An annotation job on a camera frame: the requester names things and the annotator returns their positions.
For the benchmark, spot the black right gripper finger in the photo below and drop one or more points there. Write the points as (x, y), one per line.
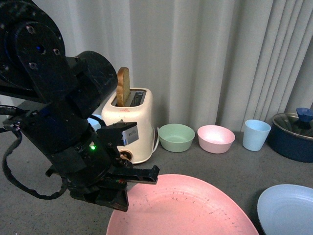
(135, 175)

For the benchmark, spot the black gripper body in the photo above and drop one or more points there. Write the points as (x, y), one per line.
(85, 165)

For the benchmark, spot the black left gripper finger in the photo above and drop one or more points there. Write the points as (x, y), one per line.
(110, 198)

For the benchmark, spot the pink plate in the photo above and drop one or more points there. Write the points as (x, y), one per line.
(180, 205)

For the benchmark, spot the light blue plate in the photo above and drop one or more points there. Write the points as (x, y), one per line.
(286, 210)

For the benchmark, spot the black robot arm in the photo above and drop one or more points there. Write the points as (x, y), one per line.
(59, 95)

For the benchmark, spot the light blue cup left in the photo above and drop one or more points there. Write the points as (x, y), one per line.
(94, 123)

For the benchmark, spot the light blue cup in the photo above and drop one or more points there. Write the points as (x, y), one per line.
(94, 123)
(255, 134)

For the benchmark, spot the mint green bowl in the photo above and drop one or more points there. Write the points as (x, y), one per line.
(176, 137)

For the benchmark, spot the cream white toaster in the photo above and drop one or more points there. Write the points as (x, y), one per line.
(139, 109)

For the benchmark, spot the toasted bread slice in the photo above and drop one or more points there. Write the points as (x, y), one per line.
(123, 86)

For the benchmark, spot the pink bowl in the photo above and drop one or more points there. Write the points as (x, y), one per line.
(215, 139)

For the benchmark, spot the light blue cup right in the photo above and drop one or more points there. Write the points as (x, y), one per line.
(255, 134)

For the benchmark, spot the glass pot lid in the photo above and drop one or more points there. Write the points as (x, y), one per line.
(299, 124)

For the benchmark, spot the dark blue pot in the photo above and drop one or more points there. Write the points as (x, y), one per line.
(289, 146)

